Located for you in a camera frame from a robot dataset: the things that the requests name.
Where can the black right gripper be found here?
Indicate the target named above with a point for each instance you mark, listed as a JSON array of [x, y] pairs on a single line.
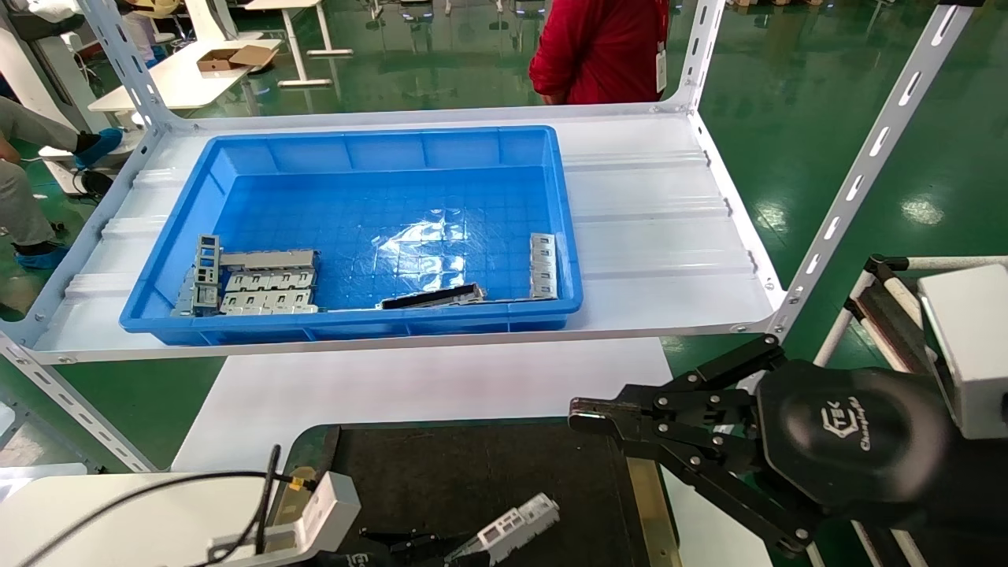
[[866, 449]]

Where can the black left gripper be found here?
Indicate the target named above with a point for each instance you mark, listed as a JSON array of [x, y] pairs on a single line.
[[342, 561]]

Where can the light grey perforated metal part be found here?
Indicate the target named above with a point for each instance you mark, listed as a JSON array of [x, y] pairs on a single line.
[[504, 529]]

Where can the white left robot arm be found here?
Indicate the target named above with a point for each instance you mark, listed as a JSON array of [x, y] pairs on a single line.
[[118, 528]]

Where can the grey ribbed metal part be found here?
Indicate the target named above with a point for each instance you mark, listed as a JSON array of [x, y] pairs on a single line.
[[543, 268]]

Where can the dark long perforated metal part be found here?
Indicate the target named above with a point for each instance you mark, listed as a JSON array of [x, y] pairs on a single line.
[[433, 298]]

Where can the long grey metal bar part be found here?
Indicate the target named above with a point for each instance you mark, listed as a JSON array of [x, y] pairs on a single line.
[[268, 260]]

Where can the grey slotted angle shelf rack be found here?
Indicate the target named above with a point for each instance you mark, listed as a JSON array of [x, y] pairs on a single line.
[[646, 236]]

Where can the large blue plastic bin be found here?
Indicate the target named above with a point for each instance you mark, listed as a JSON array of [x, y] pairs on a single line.
[[394, 197]]

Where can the person in red coat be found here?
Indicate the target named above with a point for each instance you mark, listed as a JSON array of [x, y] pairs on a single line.
[[598, 47]]

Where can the white desk with metal legs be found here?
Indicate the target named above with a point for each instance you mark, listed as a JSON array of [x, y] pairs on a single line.
[[303, 82]]

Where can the crouched person in yellow coat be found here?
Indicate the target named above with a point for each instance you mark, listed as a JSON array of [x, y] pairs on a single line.
[[24, 197]]

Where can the flat open cardboard box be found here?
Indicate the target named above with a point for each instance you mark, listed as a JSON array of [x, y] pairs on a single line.
[[236, 57]]

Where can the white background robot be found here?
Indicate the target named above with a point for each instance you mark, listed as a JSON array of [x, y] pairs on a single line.
[[39, 79]]

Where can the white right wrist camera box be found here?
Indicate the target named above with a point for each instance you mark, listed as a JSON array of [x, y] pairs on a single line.
[[972, 346]]

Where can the small grey metal bracket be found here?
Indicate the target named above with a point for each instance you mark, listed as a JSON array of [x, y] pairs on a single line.
[[186, 295]]

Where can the grey bracket with rectangular holes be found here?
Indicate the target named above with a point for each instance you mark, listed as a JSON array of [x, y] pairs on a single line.
[[208, 268]]

